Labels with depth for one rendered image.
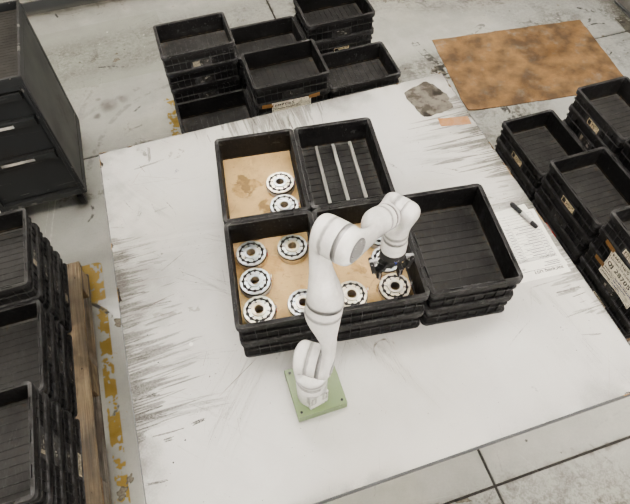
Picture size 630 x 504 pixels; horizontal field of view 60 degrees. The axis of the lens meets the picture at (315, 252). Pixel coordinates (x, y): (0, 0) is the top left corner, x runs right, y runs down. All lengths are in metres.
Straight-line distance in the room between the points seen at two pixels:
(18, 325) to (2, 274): 0.22
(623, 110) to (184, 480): 2.76
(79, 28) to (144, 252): 2.78
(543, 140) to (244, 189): 1.76
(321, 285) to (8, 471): 1.37
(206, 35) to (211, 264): 1.71
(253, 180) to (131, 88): 2.02
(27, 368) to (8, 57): 1.39
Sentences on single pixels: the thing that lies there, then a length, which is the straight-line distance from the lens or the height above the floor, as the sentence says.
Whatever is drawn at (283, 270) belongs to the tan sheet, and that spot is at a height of 0.83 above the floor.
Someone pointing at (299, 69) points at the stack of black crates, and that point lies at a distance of 3.10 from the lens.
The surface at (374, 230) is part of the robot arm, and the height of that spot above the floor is 1.41.
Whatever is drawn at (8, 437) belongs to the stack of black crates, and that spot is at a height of 0.49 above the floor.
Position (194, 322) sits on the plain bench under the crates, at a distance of 1.95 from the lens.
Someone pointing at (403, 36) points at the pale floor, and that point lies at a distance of 4.21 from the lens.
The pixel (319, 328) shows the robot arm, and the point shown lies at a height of 1.21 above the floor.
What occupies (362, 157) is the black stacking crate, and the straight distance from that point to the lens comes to 2.16.
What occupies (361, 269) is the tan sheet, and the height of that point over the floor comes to 0.83.
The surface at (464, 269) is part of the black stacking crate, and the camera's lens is 1.90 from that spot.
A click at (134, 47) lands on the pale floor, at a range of 4.33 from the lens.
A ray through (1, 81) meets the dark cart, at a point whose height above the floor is 0.89.
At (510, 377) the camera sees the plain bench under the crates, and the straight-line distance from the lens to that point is 1.90.
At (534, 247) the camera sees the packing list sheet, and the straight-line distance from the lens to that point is 2.18.
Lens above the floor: 2.40
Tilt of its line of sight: 56 degrees down
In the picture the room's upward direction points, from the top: 2 degrees counter-clockwise
